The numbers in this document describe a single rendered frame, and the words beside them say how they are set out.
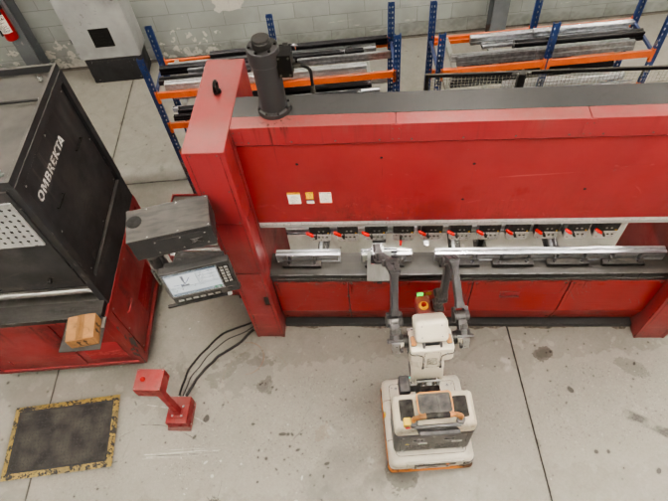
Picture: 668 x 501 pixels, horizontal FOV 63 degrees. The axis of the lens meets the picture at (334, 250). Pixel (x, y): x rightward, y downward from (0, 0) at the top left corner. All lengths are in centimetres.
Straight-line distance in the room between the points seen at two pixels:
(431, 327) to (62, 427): 327
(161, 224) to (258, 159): 70
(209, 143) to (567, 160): 210
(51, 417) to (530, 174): 425
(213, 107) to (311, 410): 256
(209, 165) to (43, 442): 300
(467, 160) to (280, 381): 249
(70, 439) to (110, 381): 55
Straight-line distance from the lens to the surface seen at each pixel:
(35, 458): 530
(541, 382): 491
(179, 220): 335
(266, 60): 301
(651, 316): 503
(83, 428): 520
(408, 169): 343
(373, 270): 405
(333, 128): 316
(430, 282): 430
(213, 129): 327
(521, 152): 344
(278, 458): 460
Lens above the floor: 440
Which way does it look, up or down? 55 degrees down
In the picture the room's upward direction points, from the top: 7 degrees counter-clockwise
